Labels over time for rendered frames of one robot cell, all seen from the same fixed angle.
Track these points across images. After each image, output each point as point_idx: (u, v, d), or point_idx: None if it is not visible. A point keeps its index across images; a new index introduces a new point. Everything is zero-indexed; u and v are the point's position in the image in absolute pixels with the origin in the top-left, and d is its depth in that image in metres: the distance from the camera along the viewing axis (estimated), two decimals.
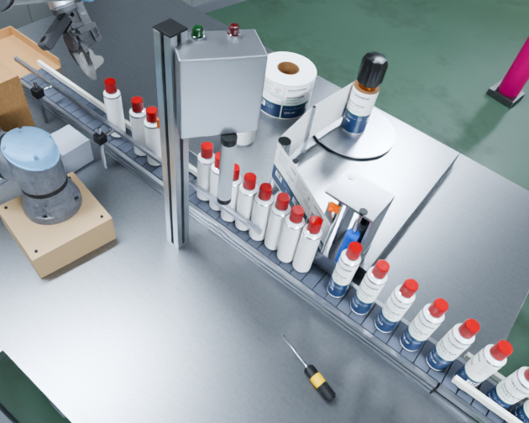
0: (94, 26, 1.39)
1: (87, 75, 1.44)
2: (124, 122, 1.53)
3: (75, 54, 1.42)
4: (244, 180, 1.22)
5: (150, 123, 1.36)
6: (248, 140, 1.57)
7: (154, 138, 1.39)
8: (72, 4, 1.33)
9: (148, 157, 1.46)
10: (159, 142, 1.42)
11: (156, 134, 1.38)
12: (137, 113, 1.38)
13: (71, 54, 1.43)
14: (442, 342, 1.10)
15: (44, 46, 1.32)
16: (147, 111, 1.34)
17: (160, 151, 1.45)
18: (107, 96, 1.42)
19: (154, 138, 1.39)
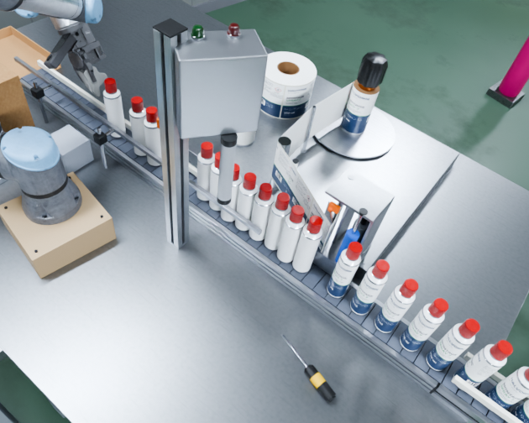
0: (98, 44, 1.44)
1: (91, 91, 1.49)
2: (124, 122, 1.53)
3: (79, 72, 1.47)
4: (244, 180, 1.22)
5: (150, 123, 1.36)
6: (248, 140, 1.57)
7: (154, 138, 1.39)
8: (77, 24, 1.39)
9: (148, 157, 1.46)
10: (159, 142, 1.42)
11: (156, 134, 1.38)
12: (137, 113, 1.38)
13: (75, 72, 1.48)
14: (442, 342, 1.10)
15: (49, 65, 1.37)
16: (147, 111, 1.34)
17: (160, 151, 1.45)
18: (107, 96, 1.42)
19: (154, 138, 1.39)
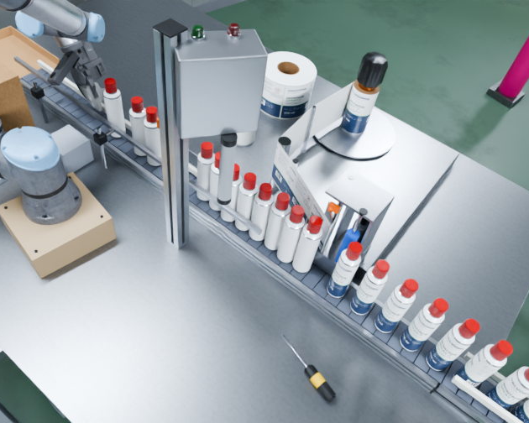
0: (100, 61, 1.48)
1: (93, 107, 1.53)
2: (124, 122, 1.53)
3: (81, 87, 1.51)
4: (244, 180, 1.22)
5: (150, 123, 1.36)
6: (248, 140, 1.57)
7: (154, 138, 1.39)
8: (80, 42, 1.43)
9: (148, 157, 1.46)
10: (159, 142, 1.42)
11: (156, 134, 1.38)
12: (137, 113, 1.38)
13: (78, 87, 1.52)
14: (442, 342, 1.10)
15: (53, 82, 1.41)
16: (147, 111, 1.34)
17: (160, 151, 1.45)
18: (107, 96, 1.42)
19: (154, 138, 1.39)
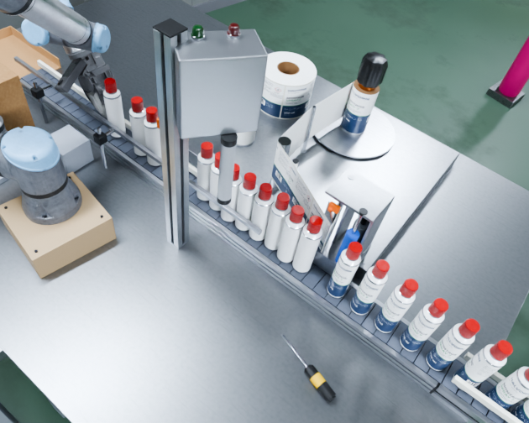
0: (107, 68, 1.47)
1: (101, 113, 1.52)
2: (124, 122, 1.53)
3: (89, 95, 1.50)
4: (244, 180, 1.22)
5: (150, 123, 1.36)
6: (248, 140, 1.57)
7: (154, 138, 1.39)
8: (87, 49, 1.42)
9: (148, 157, 1.46)
10: (159, 142, 1.42)
11: (156, 134, 1.38)
12: (137, 113, 1.38)
13: (86, 94, 1.51)
14: (442, 342, 1.10)
15: (60, 89, 1.40)
16: (147, 111, 1.34)
17: (160, 151, 1.45)
18: (107, 96, 1.42)
19: (154, 138, 1.39)
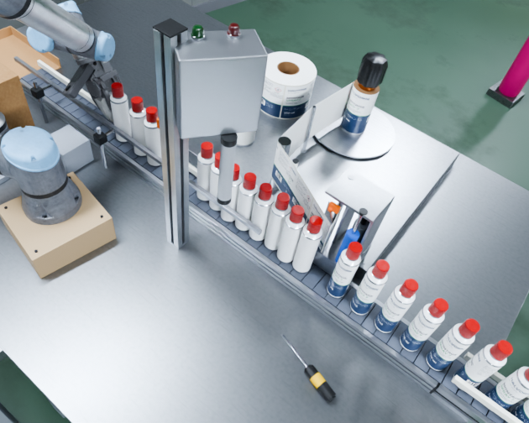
0: (115, 73, 1.46)
1: (108, 119, 1.51)
2: (131, 127, 1.52)
3: (96, 100, 1.49)
4: (244, 180, 1.22)
5: (150, 123, 1.36)
6: (248, 140, 1.57)
7: (154, 138, 1.39)
8: None
9: (148, 157, 1.46)
10: (159, 142, 1.42)
11: (156, 134, 1.38)
12: (137, 113, 1.38)
13: (93, 99, 1.50)
14: (442, 342, 1.10)
15: (69, 95, 1.39)
16: (147, 111, 1.34)
17: (160, 151, 1.45)
18: (113, 101, 1.41)
19: (154, 138, 1.39)
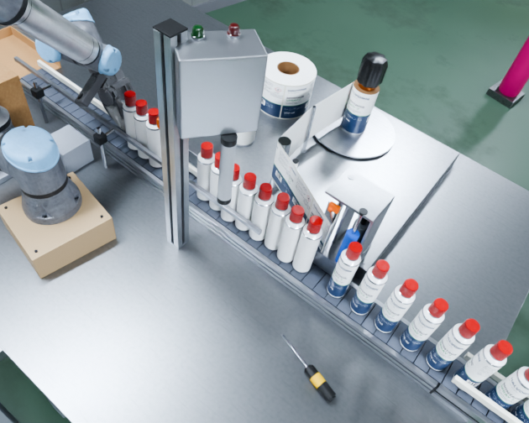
0: (128, 81, 1.45)
1: (120, 127, 1.50)
2: None
3: (108, 108, 1.47)
4: (244, 180, 1.22)
5: (153, 125, 1.36)
6: (248, 140, 1.57)
7: (156, 140, 1.39)
8: None
9: (149, 159, 1.46)
10: None
11: (159, 136, 1.38)
12: (141, 117, 1.37)
13: (105, 107, 1.48)
14: (442, 342, 1.10)
15: (81, 103, 1.37)
16: (149, 112, 1.33)
17: None
18: (127, 109, 1.39)
19: (156, 139, 1.39)
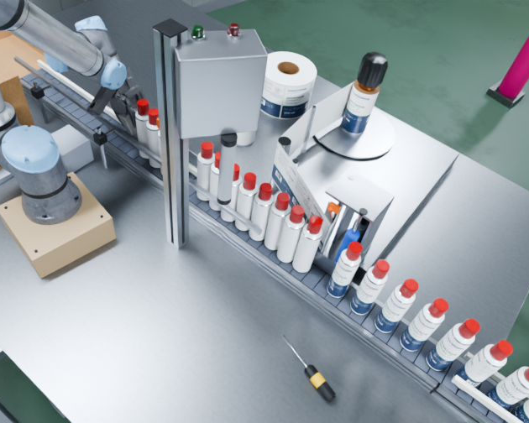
0: (140, 90, 1.43)
1: (132, 135, 1.48)
2: None
3: (120, 116, 1.45)
4: (244, 180, 1.22)
5: None
6: (248, 140, 1.57)
7: None
8: None
9: (161, 169, 1.44)
10: None
11: None
12: (153, 126, 1.35)
13: (117, 116, 1.47)
14: (442, 342, 1.10)
15: (93, 112, 1.36)
16: None
17: None
18: (139, 117, 1.38)
19: None
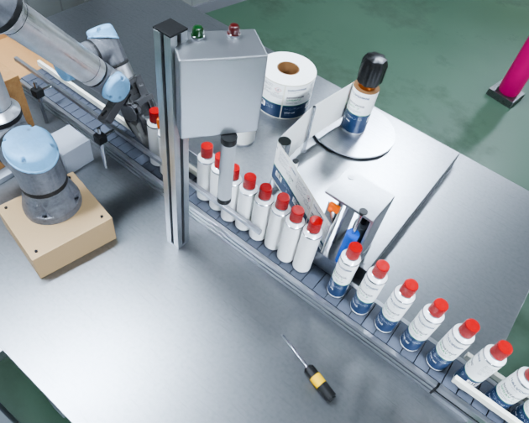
0: (151, 97, 1.41)
1: (143, 143, 1.46)
2: None
3: (131, 124, 1.44)
4: (244, 180, 1.22)
5: None
6: (248, 140, 1.57)
7: None
8: (132, 79, 1.36)
9: None
10: None
11: None
12: None
13: (127, 123, 1.45)
14: (442, 342, 1.10)
15: (105, 121, 1.34)
16: None
17: None
18: (151, 126, 1.36)
19: None
